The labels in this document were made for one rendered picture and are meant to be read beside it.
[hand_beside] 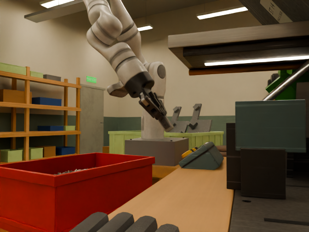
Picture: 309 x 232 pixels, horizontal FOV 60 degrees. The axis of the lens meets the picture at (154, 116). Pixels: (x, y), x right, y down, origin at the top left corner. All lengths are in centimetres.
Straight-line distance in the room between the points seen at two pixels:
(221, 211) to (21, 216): 37
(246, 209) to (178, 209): 8
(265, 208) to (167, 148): 67
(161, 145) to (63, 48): 693
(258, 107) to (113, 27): 46
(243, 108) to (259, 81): 737
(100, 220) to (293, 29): 31
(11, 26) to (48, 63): 119
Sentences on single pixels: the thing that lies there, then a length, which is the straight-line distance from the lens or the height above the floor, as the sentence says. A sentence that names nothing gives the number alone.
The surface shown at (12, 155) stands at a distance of 603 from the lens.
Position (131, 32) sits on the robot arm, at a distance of 107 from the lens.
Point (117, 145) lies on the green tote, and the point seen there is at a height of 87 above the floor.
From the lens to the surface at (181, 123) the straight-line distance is 177.
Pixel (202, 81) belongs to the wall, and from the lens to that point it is 814.
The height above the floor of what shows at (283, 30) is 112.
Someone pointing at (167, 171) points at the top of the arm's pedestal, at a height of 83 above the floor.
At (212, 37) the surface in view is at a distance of 38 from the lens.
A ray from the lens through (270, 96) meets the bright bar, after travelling 47.
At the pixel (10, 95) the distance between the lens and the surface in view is 603.
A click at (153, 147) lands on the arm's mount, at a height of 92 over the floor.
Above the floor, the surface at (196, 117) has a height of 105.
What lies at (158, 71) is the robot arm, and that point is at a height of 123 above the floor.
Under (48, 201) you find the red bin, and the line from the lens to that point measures 51.
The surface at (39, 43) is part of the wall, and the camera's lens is 732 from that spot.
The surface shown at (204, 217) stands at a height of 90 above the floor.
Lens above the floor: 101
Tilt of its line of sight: 2 degrees up
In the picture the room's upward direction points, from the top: straight up
